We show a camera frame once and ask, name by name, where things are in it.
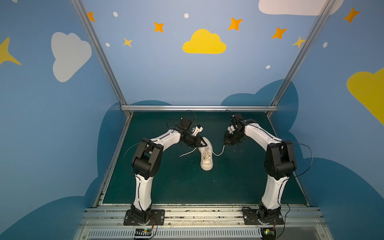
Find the white shoelace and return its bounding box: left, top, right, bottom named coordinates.
left=179, top=146, right=225, bottom=158

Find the white knit sneaker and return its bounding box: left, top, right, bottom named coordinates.
left=200, top=137, right=214, bottom=171

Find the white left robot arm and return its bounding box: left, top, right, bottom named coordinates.
left=127, top=118, right=208, bottom=225

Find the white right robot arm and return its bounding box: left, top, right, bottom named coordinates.
left=224, top=114, right=297, bottom=225

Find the right green circuit board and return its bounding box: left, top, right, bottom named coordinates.
left=261, top=228, right=277, bottom=240

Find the green circuit board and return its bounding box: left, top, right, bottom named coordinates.
left=133, top=228, right=153, bottom=240
left=261, top=228, right=277, bottom=240

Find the left green circuit board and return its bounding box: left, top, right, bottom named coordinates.
left=133, top=228, right=153, bottom=240

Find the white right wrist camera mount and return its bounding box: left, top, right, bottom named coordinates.
left=228, top=125, right=236, bottom=134

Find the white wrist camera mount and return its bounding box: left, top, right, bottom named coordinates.
left=228, top=125, right=236, bottom=134
left=192, top=125, right=203, bottom=136

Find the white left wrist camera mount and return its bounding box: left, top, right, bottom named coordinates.
left=192, top=125, right=203, bottom=136

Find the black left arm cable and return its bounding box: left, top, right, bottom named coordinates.
left=122, top=141, right=148, bottom=175

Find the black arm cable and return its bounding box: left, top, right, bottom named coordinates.
left=122, top=141, right=148, bottom=175
left=287, top=142, right=314, bottom=180

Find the rear horizontal aluminium frame bar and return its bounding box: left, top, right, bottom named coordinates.
left=121, top=105, right=278, bottom=112

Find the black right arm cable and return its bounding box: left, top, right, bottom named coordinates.
left=287, top=142, right=314, bottom=180

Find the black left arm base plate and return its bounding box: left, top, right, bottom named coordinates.
left=123, top=208, right=165, bottom=226

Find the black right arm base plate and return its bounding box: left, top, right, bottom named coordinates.
left=242, top=207, right=285, bottom=225

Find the left side aluminium table rail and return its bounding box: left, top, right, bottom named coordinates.
left=92, top=114, right=133, bottom=208

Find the front aluminium rail platform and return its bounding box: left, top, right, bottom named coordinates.
left=74, top=205, right=333, bottom=240

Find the right rear aluminium frame post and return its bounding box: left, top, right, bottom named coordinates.
left=267, top=0, right=336, bottom=118

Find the aluminium frame post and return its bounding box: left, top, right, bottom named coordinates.
left=71, top=0, right=132, bottom=118
left=267, top=0, right=336, bottom=118

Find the left rear aluminium frame post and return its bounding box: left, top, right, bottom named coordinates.
left=71, top=0, right=132, bottom=118

